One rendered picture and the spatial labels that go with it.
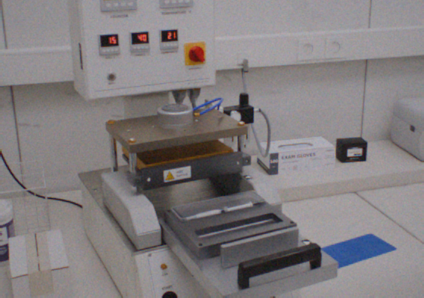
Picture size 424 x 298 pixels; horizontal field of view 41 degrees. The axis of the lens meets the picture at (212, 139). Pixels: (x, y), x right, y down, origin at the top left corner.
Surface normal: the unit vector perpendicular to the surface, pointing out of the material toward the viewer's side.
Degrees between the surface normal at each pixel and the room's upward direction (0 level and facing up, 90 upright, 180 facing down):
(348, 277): 0
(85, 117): 90
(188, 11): 90
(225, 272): 0
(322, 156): 90
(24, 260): 1
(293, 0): 90
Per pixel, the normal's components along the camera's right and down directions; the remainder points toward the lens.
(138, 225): 0.27, -0.54
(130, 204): -0.01, -0.95
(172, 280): 0.39, -0.14
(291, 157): 0.25, 0.25
